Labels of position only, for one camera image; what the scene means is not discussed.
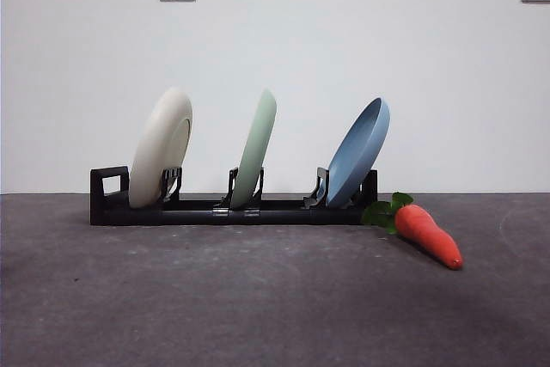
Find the pale green plate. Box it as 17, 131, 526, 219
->
229, 88, 278, 210

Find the orange carrot with green leaves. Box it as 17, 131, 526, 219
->
360, 191, 465, 272

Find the blue plate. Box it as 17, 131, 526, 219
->
325, 97, 392, 208

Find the black plate rack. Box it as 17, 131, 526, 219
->
89, 164, 379, 227

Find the cream white plate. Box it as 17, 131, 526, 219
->
128, 86, 194, 210

